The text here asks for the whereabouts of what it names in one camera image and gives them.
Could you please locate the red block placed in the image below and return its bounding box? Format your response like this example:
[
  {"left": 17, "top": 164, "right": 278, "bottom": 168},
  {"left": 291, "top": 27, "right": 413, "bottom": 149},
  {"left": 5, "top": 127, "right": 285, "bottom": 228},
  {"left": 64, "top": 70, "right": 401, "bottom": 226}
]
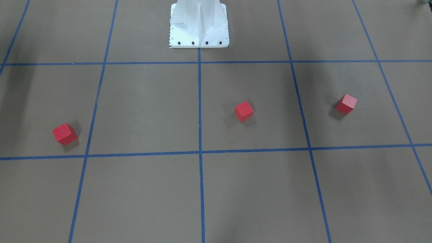
[
  {"left": 52, "top": 123, "right": 78, "bottom": 146},
  {"left": 335, "top": 94, "right": 357, "bottom": 115},
  {"left": 234, "top": 101, "right": 254, "bottom": 123}
]

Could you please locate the white camera stand base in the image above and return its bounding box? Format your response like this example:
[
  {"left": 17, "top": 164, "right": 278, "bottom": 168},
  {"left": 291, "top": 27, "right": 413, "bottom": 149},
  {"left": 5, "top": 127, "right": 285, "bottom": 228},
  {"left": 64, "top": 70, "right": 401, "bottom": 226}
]
[{"left": 169, "top": 0, "right": 230, "bottom": 48}]

